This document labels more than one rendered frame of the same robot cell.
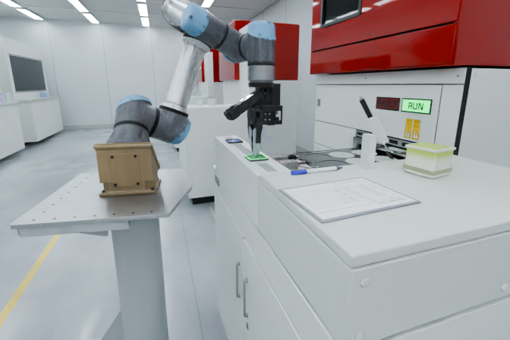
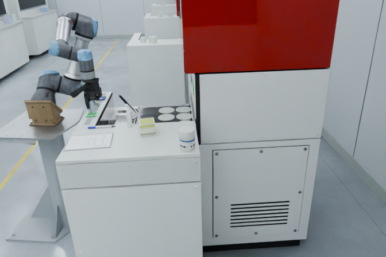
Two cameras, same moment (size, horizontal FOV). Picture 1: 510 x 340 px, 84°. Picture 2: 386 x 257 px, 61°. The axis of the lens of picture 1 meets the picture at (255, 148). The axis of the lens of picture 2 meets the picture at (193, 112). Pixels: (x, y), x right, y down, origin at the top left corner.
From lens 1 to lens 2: 1.33 m
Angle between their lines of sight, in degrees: 18
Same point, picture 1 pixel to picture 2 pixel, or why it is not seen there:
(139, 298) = (53, 177)
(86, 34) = not seen: outside the picture
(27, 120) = (30, 35)
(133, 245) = (47, 151)
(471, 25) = (193, 52)
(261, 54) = (82, 67)
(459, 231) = (99, 159)
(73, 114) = not seen: hidden behind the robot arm
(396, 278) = (73, 170)
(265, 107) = (88, 92)
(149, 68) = not seen: outside the picture
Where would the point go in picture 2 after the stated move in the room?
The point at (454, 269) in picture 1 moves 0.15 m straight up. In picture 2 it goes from (100, 171) to (95, 140)
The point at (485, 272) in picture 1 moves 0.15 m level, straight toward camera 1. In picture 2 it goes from (117, 174) to (83, 186)
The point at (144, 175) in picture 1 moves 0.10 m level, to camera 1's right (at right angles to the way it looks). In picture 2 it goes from (49, 116) to (62, 118)
